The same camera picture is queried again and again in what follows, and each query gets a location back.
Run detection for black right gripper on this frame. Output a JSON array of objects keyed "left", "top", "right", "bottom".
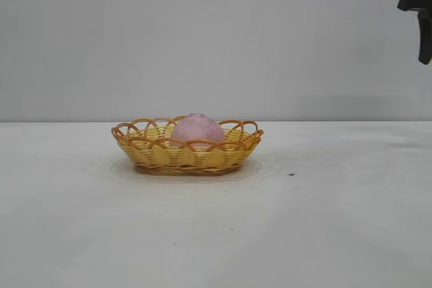
[{"left": 397, "top": 0, "right": 432, "bottom": 65}]

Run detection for pink round bun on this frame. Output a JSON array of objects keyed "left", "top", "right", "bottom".
[{"left": 168, "top": 112, "right": 226, "bottom": 152}]

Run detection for yellow woven wicker basket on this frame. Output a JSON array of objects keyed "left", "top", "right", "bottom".
[{"left": 111, "top": 115, "right": 265, "bottom": 177}]

